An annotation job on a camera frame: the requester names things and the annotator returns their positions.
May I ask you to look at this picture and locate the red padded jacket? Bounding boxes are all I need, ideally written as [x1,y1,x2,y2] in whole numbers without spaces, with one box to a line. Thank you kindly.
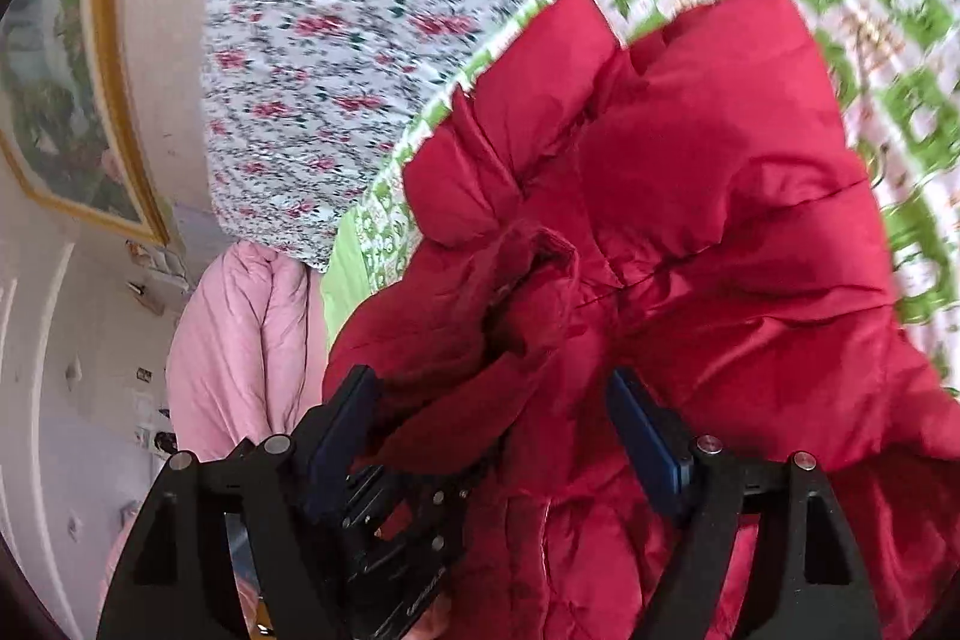
[322,0,960,640]

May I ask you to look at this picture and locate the small paper notes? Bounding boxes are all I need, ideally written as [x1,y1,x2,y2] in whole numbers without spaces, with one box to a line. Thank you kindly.
[124,239,188,315]

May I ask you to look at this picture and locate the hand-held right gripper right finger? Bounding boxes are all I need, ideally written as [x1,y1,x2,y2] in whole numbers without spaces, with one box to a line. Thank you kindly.
[604,367,884,640]

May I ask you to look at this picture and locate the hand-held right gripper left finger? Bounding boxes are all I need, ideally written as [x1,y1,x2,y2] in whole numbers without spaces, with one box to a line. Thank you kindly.
[96,364,380,640]

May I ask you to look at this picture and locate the floral print quilt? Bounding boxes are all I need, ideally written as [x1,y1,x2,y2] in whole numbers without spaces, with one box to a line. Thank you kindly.
[201,0,653,274]

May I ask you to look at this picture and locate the gold framed painting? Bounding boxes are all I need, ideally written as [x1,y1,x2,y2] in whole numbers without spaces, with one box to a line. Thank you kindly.
[0,0,172,247]

